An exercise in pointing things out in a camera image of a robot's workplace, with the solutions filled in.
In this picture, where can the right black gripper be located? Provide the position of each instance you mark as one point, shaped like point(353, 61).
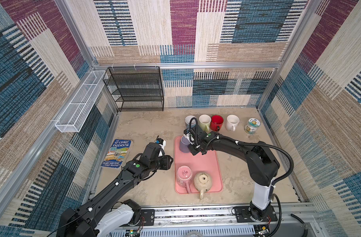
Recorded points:
point(193, 151)

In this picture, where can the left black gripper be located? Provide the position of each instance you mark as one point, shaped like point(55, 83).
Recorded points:
point(166, 163)

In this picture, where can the purple ceramic mug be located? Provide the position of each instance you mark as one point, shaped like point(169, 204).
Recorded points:
point(183, 144)

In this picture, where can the light green ceramic mug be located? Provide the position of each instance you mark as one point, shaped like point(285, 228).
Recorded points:
point(204, 122)

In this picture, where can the red ceramic mug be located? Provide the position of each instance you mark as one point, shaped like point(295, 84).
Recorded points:
point(216, 123)

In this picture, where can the blue dotted ceramic mug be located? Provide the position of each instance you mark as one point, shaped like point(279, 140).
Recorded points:
point(190, 121)

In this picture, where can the white ceramic mug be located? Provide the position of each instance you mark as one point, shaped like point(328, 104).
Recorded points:
point(232, 122)

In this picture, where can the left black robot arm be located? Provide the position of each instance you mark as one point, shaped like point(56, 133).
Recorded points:
point(82, 221)

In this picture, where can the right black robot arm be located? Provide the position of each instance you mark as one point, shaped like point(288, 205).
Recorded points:
point(262, 165)

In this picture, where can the pink ghost pattern mug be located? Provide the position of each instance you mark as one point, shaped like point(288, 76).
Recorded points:
point(184, 178)

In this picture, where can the pink plastic tray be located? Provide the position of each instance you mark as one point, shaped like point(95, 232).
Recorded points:
point(207, 163)

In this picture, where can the blue treehouse paperback book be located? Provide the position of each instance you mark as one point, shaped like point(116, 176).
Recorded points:
point(116, 155)

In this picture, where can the green lidded yogurt cup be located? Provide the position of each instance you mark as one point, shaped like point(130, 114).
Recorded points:
point(252, 125)

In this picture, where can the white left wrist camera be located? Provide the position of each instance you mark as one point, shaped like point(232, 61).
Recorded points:
point(162, 144)

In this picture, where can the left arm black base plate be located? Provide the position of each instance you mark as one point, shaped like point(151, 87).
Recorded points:
point(146, 217)

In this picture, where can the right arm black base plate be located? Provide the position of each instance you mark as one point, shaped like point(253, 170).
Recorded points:
point(245, 214)

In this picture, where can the black wire mesh shelf rack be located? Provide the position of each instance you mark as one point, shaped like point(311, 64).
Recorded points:
point(135, 88)

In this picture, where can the white wire mesh basket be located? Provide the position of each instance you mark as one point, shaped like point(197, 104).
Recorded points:
point(77, 111)

